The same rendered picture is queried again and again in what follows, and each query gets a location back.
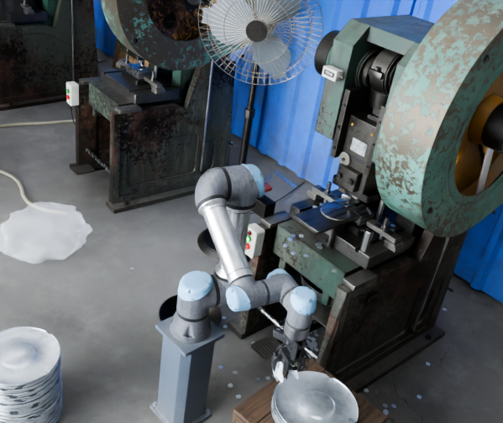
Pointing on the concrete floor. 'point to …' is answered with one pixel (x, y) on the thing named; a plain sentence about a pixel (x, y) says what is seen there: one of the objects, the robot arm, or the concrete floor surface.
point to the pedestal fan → (268, 10)
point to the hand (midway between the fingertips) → (281, 375)
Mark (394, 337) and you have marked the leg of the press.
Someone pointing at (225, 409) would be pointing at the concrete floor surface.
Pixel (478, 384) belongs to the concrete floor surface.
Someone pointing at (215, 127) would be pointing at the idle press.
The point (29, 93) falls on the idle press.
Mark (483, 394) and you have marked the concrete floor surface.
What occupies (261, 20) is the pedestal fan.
